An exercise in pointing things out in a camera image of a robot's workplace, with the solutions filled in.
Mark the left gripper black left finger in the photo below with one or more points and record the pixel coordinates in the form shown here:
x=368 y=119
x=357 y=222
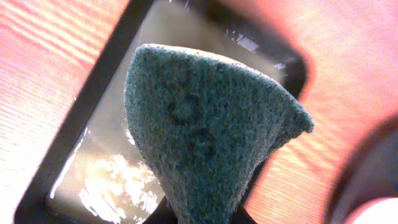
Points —
x=163 y=214

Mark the black rectangular tray with water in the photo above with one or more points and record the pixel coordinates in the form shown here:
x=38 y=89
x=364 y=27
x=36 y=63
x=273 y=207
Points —
x=93 y=172

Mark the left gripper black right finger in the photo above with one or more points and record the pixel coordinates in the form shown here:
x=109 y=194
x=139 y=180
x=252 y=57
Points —
x=244 y=217

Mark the pink round plate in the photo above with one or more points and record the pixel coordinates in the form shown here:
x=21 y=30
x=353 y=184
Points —
x=378 y=211

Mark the green and yellow sponge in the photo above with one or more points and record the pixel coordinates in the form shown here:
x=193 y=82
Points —
x=203 y=122

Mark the round black serving tray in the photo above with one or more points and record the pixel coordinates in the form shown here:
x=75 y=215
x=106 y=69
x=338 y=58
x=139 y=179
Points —
x=370 y=173

